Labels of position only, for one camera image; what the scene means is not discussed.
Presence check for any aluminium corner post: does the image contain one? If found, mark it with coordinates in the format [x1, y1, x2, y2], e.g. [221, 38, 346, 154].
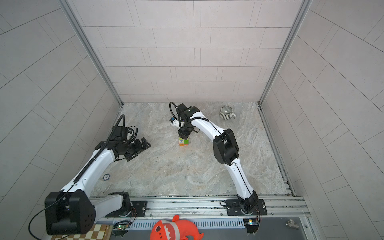
[258, 0, 312, 106]
[58, 0, 124, 107]

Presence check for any striped ceramic mug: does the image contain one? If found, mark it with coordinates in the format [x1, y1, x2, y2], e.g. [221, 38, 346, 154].
[220, 106, 237, 120]

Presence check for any controller circuit board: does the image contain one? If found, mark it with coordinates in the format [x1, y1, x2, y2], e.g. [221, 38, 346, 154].
[112, 221, 132, 237]
[243, 219, 260, 234]

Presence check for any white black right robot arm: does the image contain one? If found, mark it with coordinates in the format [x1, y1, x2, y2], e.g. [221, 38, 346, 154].
[169, 102, 267, 216]

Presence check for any aluminium corner post right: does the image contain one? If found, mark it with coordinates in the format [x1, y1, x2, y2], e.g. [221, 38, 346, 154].
[258, 0, 312, 106]

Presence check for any wooden chessboard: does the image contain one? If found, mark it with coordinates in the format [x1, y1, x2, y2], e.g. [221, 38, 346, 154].
[51, 225, 112, 240]

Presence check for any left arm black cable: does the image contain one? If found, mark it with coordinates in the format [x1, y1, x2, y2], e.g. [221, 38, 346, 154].
[27, 114, 139, 240]

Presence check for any right controller circuit board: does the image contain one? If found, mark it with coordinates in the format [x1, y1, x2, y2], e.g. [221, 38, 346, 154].
[243, 219, 260, 234]

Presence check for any red shark plush toy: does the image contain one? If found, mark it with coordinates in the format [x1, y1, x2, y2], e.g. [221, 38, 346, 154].
[150, 215, 204, 240]

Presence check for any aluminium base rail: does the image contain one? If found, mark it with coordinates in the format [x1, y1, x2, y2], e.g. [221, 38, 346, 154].
[89, 196, 311, 224]

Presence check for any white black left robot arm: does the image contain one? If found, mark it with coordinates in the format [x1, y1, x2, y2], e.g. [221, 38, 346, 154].
[45, 126, 151, 236]

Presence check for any aluminium corner post left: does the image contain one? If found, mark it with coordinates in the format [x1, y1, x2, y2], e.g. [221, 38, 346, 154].
[58, 0, 124, 107]

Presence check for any left controller circuit board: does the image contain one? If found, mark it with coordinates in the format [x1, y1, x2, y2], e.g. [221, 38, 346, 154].
[112, 221, 132, 237]

